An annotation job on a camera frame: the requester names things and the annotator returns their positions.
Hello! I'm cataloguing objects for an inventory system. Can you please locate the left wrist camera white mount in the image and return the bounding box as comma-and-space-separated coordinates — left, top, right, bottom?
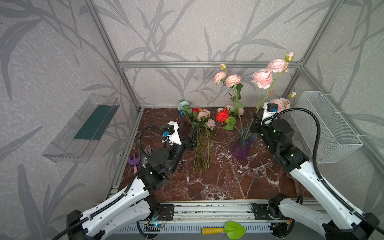
162, 121, 182, 146

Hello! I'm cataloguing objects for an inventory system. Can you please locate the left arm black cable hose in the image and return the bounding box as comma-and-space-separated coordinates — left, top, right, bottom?
50, 125, 164, 240

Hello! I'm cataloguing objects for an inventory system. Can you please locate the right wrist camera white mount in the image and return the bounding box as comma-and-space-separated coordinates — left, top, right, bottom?
261, 103, 278, 126

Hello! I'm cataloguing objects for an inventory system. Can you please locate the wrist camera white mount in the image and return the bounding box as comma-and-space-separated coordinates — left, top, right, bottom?
162, 121, 182, 146
261, 103, 278, 126

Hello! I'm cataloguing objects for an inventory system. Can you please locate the clear plastic wall tray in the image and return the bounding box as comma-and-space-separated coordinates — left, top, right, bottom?
42, 94, 120, 163

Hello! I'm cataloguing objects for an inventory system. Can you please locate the red rose stem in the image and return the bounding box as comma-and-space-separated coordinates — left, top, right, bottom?
216, 109, 244, 138

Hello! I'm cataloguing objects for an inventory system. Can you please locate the small green circuit board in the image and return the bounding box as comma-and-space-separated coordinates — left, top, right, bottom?
144, 222, 166, 232

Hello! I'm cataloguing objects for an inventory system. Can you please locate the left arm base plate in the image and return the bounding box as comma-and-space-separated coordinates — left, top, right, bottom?
149, 204, 175, 221

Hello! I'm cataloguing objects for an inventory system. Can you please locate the white blue flower stem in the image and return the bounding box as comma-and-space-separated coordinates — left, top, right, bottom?
177, 100, 193, 119

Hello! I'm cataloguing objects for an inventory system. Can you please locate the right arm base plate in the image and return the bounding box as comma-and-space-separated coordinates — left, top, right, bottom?
250, 203, 293, 224

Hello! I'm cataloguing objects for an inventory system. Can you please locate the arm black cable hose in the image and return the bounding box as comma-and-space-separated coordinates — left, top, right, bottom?
50, 125, 164, 240
262, 107, 384, 236

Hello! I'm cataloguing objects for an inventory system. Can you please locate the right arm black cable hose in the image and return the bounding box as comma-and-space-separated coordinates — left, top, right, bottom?
262, 107, 384, 236

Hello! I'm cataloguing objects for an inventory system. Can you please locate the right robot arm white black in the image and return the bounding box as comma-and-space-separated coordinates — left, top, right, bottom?
251, 108, 384, 240

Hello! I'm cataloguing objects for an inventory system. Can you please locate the white wire mesh basket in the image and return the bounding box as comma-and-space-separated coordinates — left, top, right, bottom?
296, 91, 363, 164

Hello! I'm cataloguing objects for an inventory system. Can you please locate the green toy shovel yellow handle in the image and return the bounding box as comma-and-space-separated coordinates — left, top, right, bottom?
202, 221, 246, 240

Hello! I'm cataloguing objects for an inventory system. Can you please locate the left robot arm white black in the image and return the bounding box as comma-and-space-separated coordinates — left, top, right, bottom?
65, 128, 198, 240

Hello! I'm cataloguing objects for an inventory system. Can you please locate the purple toy rake pink handle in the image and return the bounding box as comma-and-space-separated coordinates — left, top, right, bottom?
128, 152, 142, 174

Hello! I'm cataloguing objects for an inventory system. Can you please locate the purple ribbed glass vase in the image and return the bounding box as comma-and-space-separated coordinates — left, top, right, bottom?
232, 128, 258, 161

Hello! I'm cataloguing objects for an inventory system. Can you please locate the pink rose stem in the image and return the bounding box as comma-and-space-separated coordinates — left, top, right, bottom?
244, 51, 296, 140
270, 92, 297, 113
191, 108, 225, 173
214, 63, 245, 129

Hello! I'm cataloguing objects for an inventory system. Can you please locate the aluminium front rail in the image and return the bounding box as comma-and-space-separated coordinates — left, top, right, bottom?
140, 200, 283, 234

